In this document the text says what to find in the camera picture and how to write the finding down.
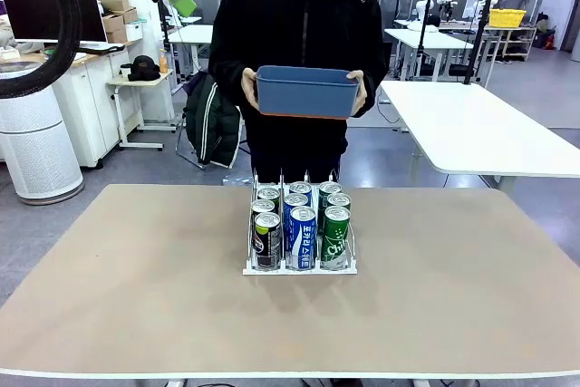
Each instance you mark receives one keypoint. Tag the large white table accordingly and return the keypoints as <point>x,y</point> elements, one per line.
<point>489,133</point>

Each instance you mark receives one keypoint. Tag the yellow plastic crate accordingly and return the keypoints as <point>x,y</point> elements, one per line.
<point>507,17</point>

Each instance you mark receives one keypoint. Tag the clear plastic bag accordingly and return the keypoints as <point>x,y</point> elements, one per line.
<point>235,180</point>

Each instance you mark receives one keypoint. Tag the small wooden rolling side table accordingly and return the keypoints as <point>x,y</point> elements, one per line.
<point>136,82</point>

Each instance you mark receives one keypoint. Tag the white background table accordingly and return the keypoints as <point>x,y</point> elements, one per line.
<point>195,33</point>
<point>430,40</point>

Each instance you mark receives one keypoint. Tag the person's right forearm black sleeve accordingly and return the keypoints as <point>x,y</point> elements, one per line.
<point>226,83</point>

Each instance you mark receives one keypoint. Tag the low wooden shelf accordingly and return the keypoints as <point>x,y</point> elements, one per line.
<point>516,29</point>

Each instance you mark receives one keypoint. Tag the white cylindrical air purifier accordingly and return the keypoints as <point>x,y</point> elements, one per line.
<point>36,142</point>

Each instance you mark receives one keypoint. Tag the red fire extinguisher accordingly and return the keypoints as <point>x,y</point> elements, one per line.
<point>549,38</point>

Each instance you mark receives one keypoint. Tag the black tripod stand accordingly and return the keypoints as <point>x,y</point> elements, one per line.
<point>426,33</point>
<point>480,33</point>

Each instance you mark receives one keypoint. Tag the person's left forearm black sleeve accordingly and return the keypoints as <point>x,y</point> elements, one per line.
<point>376,88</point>

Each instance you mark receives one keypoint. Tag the black keyboard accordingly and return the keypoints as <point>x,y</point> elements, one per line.
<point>104,47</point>

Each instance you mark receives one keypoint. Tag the black bag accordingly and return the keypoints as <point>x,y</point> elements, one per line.
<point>144,69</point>

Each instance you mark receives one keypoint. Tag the blue plastic bin orange base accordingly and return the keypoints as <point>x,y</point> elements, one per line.
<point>308,97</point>

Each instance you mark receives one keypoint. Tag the dark green striped jacket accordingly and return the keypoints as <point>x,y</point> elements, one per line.
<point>213,124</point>

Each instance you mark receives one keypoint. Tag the small white box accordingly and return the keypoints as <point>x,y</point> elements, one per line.
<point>134,31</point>

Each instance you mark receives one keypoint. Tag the white cabinet desk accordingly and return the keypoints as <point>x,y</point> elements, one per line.
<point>90,101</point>

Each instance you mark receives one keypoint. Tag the brown cardboard box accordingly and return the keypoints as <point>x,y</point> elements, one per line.
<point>116,35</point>
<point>112,1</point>
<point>118,19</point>

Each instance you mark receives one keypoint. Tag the white clear can dispenser rack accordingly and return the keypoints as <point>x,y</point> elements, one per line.
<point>299,271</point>

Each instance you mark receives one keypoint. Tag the black computer monitor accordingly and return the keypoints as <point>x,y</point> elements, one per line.
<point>31,11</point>

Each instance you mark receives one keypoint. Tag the white paper cup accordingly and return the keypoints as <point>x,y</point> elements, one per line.
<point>125,70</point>

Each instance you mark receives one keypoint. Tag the person's right hand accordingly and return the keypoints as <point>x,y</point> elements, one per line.
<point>249,88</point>

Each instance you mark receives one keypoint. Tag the black Pepsi can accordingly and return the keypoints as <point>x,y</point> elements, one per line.
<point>268,242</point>
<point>269,192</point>
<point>263,206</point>

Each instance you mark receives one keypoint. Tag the person's left hand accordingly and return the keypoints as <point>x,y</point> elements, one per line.
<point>362,94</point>

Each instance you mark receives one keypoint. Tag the green Chilsung soda can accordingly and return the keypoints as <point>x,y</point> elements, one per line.
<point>336,242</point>
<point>330,187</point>
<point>340,200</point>

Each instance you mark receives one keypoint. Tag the blue Pocari Sweat can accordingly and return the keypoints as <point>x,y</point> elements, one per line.
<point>303,242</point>
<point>301,187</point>
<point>294,200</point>

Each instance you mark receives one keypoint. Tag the person in black jacket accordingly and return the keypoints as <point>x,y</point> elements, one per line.
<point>299,29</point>

